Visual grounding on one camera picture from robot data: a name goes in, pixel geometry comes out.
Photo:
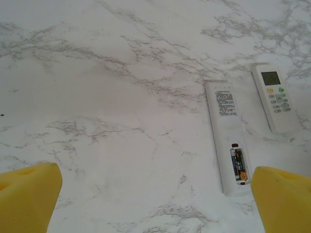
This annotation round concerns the short white display remote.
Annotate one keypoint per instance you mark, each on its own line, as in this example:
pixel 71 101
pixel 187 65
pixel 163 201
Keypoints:
pixel 279 116

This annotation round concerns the long white TV remote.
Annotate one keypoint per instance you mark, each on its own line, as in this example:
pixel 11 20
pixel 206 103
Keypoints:
pixel 223 116

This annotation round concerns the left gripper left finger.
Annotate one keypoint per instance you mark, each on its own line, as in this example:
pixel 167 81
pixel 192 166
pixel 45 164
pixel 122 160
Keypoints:
pixel 26 199

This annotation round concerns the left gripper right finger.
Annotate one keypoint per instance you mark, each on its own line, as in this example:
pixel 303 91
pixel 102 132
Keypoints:
pixel 284 204

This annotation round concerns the black orange AAA battery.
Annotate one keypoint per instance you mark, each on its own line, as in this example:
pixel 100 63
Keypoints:
pixel 233 165
pixel 243 167

